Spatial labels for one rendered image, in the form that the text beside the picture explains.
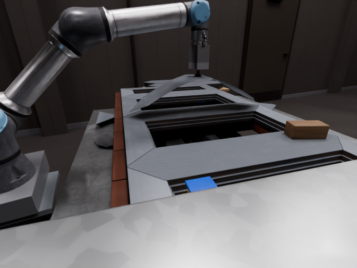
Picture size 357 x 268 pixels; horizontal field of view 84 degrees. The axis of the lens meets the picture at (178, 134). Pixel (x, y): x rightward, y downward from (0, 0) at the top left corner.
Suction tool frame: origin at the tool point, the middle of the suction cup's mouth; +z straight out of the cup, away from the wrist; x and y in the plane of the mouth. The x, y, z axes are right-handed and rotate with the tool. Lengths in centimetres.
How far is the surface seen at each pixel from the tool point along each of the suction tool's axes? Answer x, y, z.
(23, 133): 147, 252, 99
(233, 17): -215, 255, -67
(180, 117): 12.1, -5.8, 15.9
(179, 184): 33, -50, 18
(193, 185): 32, -56, 13
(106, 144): 45, 13, 32
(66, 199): 62, -21, 34
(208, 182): 29, -57, 13
